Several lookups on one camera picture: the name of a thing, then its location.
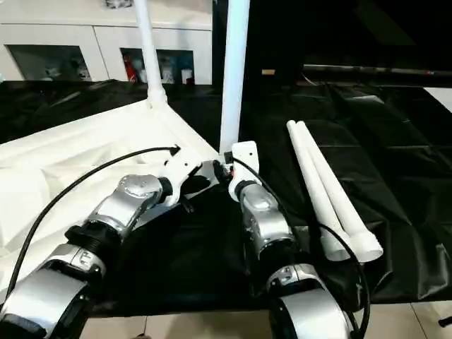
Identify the white plastic table leg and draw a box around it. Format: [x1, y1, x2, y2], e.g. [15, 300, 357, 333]
[285, 119, 351, 263]
[136, 0, 170, 107]
[218, 0, 252, 157]
[295, 120, 385, 263]

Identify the white plastic table top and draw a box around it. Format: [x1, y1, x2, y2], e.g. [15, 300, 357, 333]
[0, 98, 231, 295]

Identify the patterned jar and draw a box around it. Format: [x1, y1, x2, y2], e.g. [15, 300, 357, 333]
[158, 56, 174, 84]

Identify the red white bottle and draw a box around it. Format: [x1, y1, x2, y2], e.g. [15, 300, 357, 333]
[123, 56, 139, 84]

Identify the black work surface mat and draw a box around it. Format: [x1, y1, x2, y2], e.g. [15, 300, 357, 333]
[0, 79, 452, 314]

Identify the dark grey tube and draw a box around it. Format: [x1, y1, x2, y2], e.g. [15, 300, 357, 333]
[302, 64, 452, 77]

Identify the black backdrop cloth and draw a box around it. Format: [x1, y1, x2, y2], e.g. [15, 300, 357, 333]
[211, 0, 452, 88]

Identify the white glass-door cabinet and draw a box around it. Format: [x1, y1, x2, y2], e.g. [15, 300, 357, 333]
[0, 0, 215, 86]

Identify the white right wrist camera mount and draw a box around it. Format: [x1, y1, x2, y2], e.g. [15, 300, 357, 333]
[227, 140, 261, 205]

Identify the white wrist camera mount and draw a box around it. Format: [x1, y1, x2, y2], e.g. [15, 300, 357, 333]
[157, 151, 203, 210]
[227, 140, 261, 205]

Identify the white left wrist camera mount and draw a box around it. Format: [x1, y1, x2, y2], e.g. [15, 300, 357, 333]
[157, 151, 203, 210]

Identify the black left wrist camera cable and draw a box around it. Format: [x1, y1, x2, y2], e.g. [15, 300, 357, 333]
[6, 143, 182, 295]

